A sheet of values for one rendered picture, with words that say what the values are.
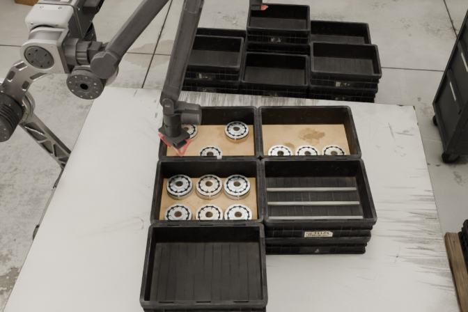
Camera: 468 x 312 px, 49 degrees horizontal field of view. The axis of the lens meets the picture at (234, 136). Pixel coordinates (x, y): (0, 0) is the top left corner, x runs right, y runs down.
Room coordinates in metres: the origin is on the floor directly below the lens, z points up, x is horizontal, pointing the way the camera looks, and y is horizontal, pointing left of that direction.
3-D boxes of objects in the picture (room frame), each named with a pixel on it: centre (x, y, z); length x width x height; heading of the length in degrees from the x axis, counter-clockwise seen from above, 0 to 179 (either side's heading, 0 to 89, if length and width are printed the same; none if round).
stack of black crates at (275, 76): (2.43, -0.25, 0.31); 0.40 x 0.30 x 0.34; 84
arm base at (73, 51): (1.30, 0.49, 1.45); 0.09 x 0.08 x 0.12; 174
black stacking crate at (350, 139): (1.47, -0.30, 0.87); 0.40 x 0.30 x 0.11; 90
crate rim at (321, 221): (1.17, -0.30, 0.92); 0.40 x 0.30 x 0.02; 90
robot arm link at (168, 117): (1.24, 0.20, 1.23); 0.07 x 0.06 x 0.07; 84
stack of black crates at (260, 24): (2.83, -0.29, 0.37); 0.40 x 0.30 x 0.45; 84
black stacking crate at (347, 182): (1.17, -0.30, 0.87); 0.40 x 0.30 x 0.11; 90
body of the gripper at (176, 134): (1.24, 0.21, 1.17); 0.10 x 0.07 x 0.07; 45
